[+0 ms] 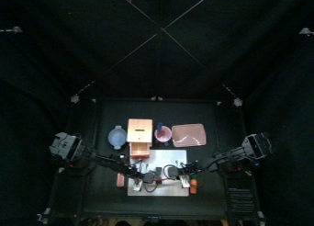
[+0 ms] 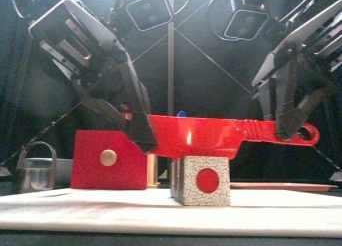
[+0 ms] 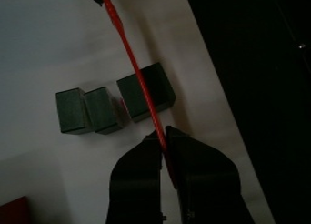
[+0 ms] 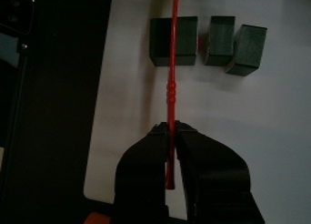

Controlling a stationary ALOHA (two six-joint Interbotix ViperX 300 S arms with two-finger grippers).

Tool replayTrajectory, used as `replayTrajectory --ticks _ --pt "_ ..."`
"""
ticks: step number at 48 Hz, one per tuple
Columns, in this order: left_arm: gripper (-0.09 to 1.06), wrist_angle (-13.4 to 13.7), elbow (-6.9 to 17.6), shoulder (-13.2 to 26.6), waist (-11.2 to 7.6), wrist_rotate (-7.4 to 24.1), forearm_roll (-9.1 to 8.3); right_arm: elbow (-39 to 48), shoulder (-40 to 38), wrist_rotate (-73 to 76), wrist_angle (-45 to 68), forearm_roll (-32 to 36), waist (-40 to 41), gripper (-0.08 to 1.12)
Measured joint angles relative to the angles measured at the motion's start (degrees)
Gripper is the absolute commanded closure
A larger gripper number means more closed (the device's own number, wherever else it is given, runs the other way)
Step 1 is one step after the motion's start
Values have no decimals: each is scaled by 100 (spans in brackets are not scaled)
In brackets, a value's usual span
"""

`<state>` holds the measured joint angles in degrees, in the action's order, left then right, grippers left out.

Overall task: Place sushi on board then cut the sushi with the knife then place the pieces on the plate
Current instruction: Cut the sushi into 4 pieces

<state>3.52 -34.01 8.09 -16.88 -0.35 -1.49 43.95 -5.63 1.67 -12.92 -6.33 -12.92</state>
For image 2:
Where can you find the white cutting board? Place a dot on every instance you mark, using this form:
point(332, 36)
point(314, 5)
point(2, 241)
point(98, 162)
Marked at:
point(134, 210)

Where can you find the thin diagonal brace rod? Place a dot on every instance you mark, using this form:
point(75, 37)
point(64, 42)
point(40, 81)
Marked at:
point(40, 136)
point(214, 61)

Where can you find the nori sushi piece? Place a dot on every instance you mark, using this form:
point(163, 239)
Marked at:
point(207, 180)

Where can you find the small blue object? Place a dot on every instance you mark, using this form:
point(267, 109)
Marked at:
point(181, 113)

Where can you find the red block with metal stud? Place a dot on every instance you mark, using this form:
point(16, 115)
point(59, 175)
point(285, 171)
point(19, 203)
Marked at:
point(88, 171)

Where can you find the light wooden piece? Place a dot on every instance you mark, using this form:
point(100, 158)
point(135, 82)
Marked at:
point(153, 171)

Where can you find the red toy knife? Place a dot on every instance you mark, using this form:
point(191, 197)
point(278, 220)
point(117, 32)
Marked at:
point(201, 133)

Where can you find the vertical grey frame pole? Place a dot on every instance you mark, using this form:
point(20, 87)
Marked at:
point(170, 73)

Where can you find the orange brown plate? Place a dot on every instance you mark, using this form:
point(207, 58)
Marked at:
point(285, 186)

